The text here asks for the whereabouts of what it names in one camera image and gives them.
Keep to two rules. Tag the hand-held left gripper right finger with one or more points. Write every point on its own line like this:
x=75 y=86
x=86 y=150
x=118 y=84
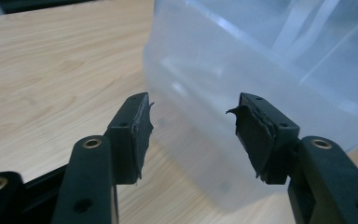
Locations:
x=323 y=180

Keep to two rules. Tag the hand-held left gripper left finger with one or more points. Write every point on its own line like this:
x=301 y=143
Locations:
x=127 y=149

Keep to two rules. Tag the clear plastic storage box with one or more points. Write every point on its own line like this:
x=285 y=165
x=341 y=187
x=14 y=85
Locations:
x=230 y=46

